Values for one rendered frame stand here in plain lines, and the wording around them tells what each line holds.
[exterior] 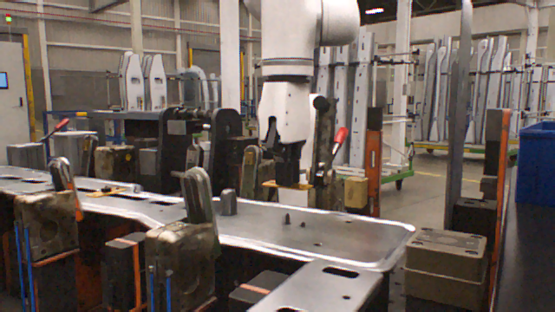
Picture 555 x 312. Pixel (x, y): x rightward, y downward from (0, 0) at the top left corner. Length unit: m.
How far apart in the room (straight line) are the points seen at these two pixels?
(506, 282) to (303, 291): 0.21
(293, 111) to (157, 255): 0.30
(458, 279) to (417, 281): 0.04
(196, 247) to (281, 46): 0.32
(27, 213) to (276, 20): 0.53
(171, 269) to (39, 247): 0.35
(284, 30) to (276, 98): 0.10
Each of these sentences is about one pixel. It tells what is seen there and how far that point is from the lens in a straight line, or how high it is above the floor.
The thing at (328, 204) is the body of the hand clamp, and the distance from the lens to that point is 0.84.
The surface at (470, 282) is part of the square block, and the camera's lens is 0.49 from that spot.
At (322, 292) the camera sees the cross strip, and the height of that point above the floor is 1.00.
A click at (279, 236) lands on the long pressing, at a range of 0.68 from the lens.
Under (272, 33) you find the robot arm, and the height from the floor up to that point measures 1.31.
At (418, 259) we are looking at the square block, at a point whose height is 1.04.
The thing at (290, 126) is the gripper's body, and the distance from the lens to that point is 0.67.
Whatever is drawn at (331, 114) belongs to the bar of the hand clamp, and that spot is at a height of 1.18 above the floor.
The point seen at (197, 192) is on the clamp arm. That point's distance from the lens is 0.60.
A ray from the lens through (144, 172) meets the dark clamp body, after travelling 1.17.
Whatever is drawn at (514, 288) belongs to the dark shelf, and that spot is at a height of 1.03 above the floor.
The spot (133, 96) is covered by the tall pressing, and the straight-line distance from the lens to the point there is 9.99.
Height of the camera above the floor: 1.22
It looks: 9 degrees down
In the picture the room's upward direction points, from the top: straight up
